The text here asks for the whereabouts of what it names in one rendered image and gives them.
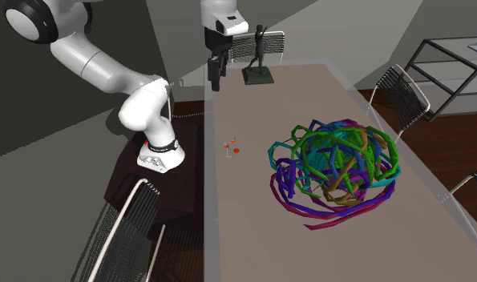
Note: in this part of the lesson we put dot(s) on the dark robot stand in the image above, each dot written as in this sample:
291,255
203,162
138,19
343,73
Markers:
164,191

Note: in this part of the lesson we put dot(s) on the dark standing figure statue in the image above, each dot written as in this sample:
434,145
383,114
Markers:
257,76

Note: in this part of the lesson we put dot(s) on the multicoloured ribbon tangle ball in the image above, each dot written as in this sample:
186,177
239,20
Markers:
332,164

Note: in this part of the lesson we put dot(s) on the black-frame shelf unit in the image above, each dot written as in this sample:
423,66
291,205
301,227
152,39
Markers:
437,84

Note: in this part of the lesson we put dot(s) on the grey dining table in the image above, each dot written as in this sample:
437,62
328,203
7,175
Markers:
261,242

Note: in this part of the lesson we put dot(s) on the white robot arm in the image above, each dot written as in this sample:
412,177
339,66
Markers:
101,70

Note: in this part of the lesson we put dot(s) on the small orange white toy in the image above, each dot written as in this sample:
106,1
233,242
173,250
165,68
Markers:
236,150

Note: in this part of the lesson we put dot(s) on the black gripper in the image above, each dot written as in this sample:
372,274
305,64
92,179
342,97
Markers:
216,43

